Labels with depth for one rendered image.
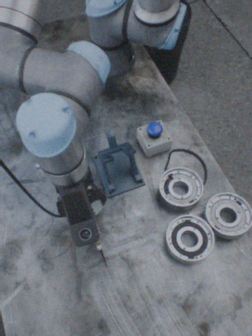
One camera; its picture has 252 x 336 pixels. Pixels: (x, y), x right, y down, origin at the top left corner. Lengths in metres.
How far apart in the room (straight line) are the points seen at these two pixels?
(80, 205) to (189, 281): 0.33
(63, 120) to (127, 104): 0.60
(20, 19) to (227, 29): 2.11
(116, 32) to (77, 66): 0.49
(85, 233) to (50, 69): 0.28
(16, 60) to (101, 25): 0.48
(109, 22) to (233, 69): 1.44
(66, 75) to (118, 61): 0.57
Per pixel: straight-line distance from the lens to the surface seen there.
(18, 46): 0.58
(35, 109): 0.48
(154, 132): 0.89
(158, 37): 0.98
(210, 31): 2.57
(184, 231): 0.83
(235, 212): 0.87
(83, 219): 0.62
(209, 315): 0.82
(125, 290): 0.81
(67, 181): 0.56
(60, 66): 0.54
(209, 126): 2.03
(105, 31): 1.02
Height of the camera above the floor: 1.60
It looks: 60 degrees down
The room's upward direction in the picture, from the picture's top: 3 degrees counter-clockwise
